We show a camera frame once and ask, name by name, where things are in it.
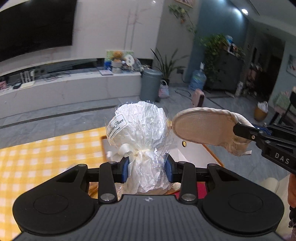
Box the grey round trash bin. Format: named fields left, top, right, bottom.
left=139, top=69, right=163, bottom=102

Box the yellow checkered tablecloth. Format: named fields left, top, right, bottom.
left=1, top=127, right=106, bottom=240

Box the white marble TV console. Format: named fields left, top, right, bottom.
left=1, top=72, right=141, bottom=118

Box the red Wonderlab cube box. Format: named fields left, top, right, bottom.
left=174, top=181, right=209, bottom=200

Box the beige soft slipper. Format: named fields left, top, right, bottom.
left=171, top=108, right=253, bottom=156

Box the tall green floor plant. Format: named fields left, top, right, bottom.
left=151, top=48, right=189, bottom=81

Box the teddy bear on console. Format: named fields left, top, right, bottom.
left=111, top=51, right=123, bottom=62

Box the pink space heater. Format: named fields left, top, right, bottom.
left=192, top=89, right=205, bottom=108

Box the dark cabinet with plants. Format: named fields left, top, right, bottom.
left=200, top=34, right=245, bottom=93

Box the white flower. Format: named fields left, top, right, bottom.
left=106, top=101, right=172, bottom=194

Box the white round desk fan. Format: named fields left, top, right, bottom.
left=125, top=54, right=135, bottom=67

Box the white wifi router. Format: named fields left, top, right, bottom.
left=20, top=70, right=35, bottom=89

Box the framed wall picture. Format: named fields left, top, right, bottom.
left=175, top=0, right=195, bottom=8

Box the pastel woven handbag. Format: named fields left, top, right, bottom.
left=159, top=80, right=170, bottom=98

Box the orange cardboard storage box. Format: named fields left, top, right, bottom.
left=101, top=136, right=224, bottom=168

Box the blue water jug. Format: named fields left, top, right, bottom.
left=189, top=62, right=207, bottom=90

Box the black wall television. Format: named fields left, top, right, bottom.
left=1, top=1, right=77, bottom=61

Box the hanging ivy vine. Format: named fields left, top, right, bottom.
left=168, top=4, right=197, bottom=36

